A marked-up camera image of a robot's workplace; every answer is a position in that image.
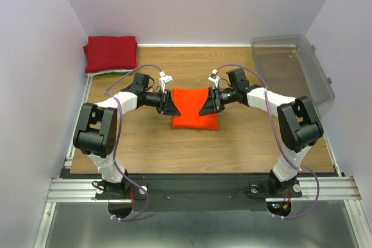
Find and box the folded green t shirt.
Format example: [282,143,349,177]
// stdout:
[112,70,130,74]

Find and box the folded white t shirt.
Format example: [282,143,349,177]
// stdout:
[87,69,131,77]

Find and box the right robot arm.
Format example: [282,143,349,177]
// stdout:
[199,68,324,196]

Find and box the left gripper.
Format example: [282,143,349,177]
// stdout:
[144,89,181,117]

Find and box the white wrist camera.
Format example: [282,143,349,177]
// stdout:
[158,71,173,93]
[208,69,220,88]

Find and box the folded red t shirt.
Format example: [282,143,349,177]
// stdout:
[83,35,138,74]

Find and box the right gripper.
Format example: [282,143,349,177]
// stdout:
[198,87,237,116]

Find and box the clear plastic bin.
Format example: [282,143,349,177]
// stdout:
[251,35,335,118]

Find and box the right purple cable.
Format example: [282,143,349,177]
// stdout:
[213,64,322,220]

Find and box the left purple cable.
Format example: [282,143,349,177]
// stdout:
[104,64,166,222]

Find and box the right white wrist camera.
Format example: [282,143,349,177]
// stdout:
[208,69,220,88]

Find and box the purple cable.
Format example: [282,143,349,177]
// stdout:
[104,64,166,222]
[213,64,322,220]

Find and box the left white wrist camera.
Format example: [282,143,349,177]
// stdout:
[158,71,173,93]

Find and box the orange t shirt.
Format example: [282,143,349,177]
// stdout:
[172,88,219,130]

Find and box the aluminium rail frame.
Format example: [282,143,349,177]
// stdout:
[33,44,372,248]

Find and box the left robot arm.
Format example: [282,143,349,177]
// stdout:
[73,71,181,199]

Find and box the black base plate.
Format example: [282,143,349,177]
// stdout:
[92,173,302,215]

